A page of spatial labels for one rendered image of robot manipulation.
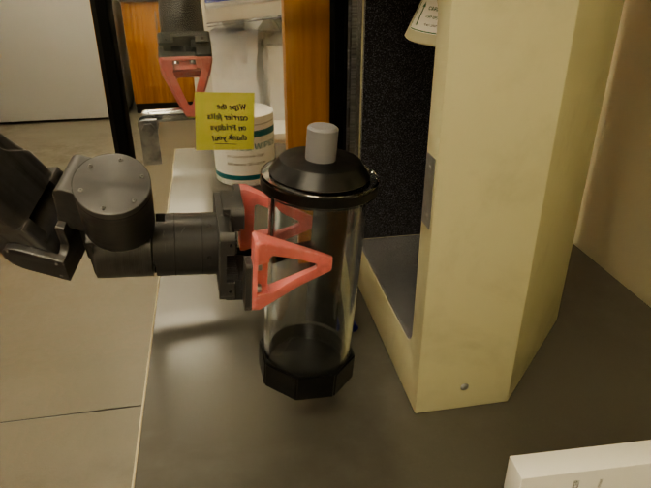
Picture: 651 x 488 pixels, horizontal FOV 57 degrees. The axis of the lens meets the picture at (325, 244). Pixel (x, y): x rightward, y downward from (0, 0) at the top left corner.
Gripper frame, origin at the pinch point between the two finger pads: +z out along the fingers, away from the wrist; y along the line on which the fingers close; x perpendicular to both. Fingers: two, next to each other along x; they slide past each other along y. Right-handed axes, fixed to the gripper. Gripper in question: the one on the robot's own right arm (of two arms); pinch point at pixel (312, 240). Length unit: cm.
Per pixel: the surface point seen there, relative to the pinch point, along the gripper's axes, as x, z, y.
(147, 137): -2.6, -16.1, 24.7
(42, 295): 122, -74, 196
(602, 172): 4, 56, 31
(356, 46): -14.0, 10.6, 28.2
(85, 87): 95, -90, 489
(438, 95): -14.7, 9.6, -2.0
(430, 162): -8.6, 10.0, -1.8
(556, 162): -8.7, 22.7, -2.1
